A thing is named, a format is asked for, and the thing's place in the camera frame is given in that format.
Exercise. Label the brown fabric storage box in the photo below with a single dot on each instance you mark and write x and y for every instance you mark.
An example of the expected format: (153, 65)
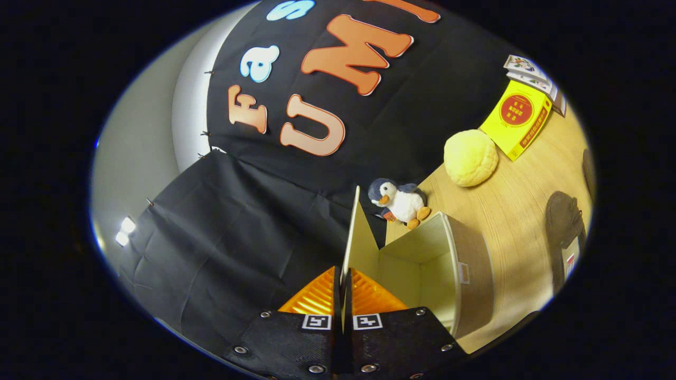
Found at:
(475, 264)

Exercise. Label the penguin plush toy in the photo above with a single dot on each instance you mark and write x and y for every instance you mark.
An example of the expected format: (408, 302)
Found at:
(404, 203)

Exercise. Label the white illustrated book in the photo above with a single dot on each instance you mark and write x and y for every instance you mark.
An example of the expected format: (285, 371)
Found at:
(523, 66)

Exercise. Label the brown fuzzy shoe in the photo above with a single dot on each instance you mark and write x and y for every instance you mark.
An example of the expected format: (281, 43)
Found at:
(589, 171)
(562, 221)

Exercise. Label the yellow book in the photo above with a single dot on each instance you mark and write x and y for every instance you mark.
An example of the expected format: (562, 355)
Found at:
(515, 113)

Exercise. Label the yellow round plush bread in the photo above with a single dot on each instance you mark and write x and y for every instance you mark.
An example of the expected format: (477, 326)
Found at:
(470, 158)

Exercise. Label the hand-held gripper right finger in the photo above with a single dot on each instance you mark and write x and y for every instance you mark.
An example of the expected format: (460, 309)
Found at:
(401, 338)

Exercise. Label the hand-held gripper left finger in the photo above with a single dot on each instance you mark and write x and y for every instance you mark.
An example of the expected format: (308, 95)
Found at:
(296, 340)

